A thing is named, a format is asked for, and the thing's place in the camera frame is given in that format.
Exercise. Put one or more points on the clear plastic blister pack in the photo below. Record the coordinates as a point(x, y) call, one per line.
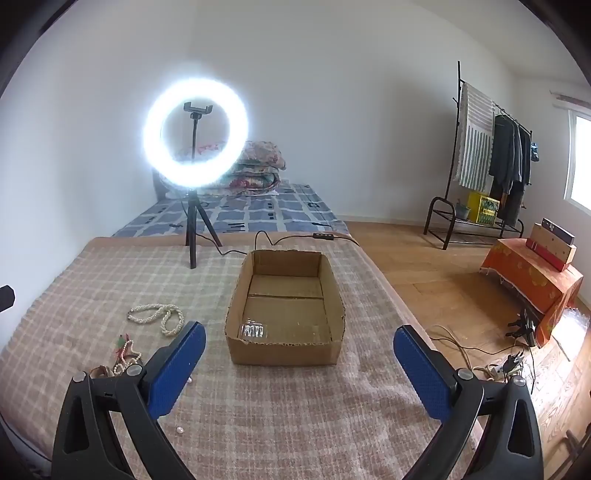
point(252, 331)

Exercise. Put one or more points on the folded floral quilt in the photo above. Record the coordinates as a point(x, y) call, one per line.
point(258, 167)

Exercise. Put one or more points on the white ring light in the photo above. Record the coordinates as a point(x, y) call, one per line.
point(197, 169)

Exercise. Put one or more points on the window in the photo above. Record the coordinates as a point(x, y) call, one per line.
point(578, 184)

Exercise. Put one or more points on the open cardboard box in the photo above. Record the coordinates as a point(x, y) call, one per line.
point(296, 295)

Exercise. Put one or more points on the striped white towel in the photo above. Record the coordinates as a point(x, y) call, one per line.
point(475, 138)

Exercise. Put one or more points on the beige checked blanket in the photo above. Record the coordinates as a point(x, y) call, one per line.
point(358, 419)

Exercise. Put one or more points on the dark hanging clothes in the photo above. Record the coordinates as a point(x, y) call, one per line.
point(510, 167)

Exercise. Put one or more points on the yellow crate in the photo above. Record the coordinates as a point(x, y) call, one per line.
point(483, 209)

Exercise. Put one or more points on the orange cloth covered table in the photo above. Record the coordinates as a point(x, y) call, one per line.
point(548, 291)

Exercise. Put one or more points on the blue patterned bed sheet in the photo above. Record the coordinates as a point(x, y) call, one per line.
point(288, 208)

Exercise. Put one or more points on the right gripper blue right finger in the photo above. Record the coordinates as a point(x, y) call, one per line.
point(510, 446)

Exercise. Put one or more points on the black phone holder clamp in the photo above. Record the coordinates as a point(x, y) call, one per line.
point(196, 113)

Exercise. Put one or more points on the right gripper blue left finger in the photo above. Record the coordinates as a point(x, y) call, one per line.
point(86, 445)

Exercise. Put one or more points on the stacked boxes on table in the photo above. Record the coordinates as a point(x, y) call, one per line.
point(551, 248)

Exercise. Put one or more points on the black clothes rack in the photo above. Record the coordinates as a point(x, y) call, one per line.
point(447, 217)

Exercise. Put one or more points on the small black floor tripod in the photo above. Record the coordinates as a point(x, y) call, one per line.
point(523, 327)

